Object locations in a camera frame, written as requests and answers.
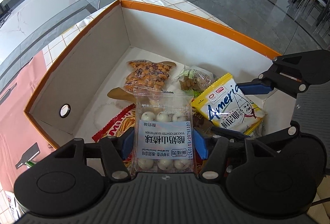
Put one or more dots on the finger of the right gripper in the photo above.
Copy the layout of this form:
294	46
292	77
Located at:
215	132
255	87

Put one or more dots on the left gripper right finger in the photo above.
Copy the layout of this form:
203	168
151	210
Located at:
204	147

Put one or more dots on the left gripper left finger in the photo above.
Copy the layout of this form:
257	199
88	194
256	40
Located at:
112	151

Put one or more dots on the yellow white America bag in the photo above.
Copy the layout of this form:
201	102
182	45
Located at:
225	105

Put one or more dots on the yogurt hawthorn ball bag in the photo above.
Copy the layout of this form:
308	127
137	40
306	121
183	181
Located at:
163	140

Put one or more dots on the clear green snack bag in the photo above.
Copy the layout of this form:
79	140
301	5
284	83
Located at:
194	78

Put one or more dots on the orange peanut snack bag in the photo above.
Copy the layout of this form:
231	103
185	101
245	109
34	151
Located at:
145	76

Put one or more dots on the red fries snack bag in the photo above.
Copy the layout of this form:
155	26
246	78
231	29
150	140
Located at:
121	129

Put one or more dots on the orange white storage box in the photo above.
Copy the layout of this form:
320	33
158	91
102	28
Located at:
71	99

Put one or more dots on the pink paper mat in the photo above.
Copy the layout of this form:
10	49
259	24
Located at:
17	133

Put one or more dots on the white TV console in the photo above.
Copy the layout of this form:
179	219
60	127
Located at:
25	19

